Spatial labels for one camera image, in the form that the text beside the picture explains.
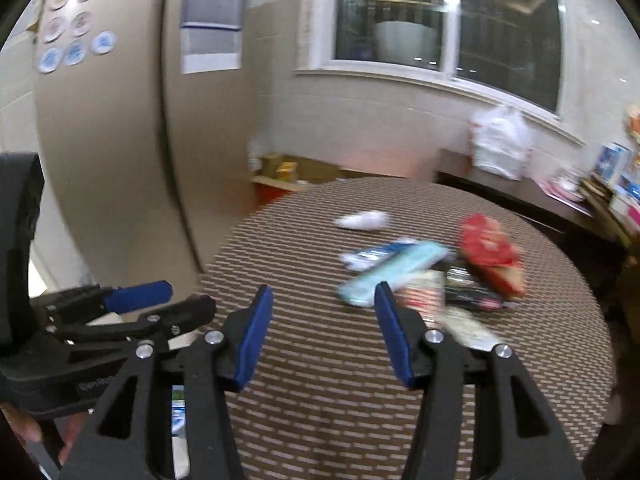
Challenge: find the dark wooden desk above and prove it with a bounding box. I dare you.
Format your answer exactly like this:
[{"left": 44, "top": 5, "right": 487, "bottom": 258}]
[{"left": 437, "top": 149, "right": 631, "bottom": 261}]

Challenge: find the crumpled white tissue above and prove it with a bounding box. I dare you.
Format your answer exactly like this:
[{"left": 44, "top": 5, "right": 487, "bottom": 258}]
[{"left": 334, "top": 211, "right": 391, "bottom": 233}]

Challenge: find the teal snack packet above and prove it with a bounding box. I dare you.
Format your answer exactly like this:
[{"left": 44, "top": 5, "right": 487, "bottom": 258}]
[{"left": 336, "top": 241, "right": 451, "bottom": 308}]

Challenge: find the round woven-top table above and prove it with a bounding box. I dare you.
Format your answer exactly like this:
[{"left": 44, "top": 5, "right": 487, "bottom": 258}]
[{"left": 200, "top": 176, "right": 616, "bottom": 480}]

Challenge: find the white framed window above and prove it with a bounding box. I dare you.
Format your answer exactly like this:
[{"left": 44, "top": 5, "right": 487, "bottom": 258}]
[{"left": 295, "top": 0, "right": 586, "bottom": 146}]

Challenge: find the red snack packet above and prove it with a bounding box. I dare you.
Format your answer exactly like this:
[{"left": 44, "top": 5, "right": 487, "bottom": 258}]
[{"left": 459, "top": 214, "right": 527, "bottom": 302}]

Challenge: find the dark framed fridge notice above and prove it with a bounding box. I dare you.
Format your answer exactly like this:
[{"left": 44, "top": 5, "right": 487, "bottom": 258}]
[{"left": 184, "top": 0, "right": 246, "bottom": 28}]

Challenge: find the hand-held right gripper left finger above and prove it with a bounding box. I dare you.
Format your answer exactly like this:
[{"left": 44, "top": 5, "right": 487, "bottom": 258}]
[{"left": 59, "top": 284, "right": 275, "bottom": 480}]

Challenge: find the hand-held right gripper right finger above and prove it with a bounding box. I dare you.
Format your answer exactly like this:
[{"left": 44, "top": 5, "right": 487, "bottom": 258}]
[{"left": 374, "top": 281, "right": 586, "bottom": 480}]

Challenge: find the person's left hand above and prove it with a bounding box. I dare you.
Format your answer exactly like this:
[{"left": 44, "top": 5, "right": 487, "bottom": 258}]
[{"left": 0, "top": 405, "right": 93, "bottom": 466}]

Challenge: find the beige double door refrigerator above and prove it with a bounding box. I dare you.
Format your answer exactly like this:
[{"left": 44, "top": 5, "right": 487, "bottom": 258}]
[{"left": 32, "top": 0, "right": 251, "bottom": 281}]

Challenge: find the row of books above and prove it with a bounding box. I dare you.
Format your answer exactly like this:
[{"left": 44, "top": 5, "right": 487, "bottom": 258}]
[{"left": 592, "top": 142, "right": 640, "bottom": 196}]

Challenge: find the red and white wrapper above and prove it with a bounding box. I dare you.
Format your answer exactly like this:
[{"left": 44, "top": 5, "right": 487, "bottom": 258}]
[{"left": 400, "top": 270, "right": 446, "bottom": 321}]

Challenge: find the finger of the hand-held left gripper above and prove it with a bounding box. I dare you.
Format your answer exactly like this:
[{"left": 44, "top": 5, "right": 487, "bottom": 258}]
[
  {"left": 30, "top": 281, "right": 174, "bottom": 322},
  {"left": 54, "top": 294, "right": 217, "bottom": 355}
]

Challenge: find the group of round fridge magnets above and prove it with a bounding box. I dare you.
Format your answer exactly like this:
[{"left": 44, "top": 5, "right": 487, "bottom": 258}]
[{"left": 37, "top": 0, "right": 128, "bottom": 75}]

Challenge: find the blue and white paper packet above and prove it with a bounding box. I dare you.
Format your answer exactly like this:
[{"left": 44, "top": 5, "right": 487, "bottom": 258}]
[{"left": 340, "top": 238, "right": 421, "bottom": 273}]

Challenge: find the white plastic shopping bag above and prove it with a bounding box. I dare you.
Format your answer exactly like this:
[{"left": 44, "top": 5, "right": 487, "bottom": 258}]
[{"left": 469, "top": 105, "right": 533, "bottom": 181}]

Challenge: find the white paper sheet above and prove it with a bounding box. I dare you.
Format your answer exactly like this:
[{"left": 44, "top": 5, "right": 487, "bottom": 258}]
[{"left": 181, "top": 25, "right": 243, "bottom": 75}]

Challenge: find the pale crumpled wrapper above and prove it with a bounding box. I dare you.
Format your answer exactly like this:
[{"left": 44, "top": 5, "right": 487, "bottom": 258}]
[{"left": 435, "top": 307, "right": 501, "bottom": 348}]

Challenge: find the red cardboard box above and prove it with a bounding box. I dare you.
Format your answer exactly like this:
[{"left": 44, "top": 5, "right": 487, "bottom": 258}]
[{"left": 250, "top": 152, "right": 351, "bottom": 206}]

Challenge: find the black snack packet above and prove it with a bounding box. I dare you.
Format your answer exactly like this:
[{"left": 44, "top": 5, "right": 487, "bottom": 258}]
[{"left": 442, "top": 265, "right": 506, "bottom": 311}]

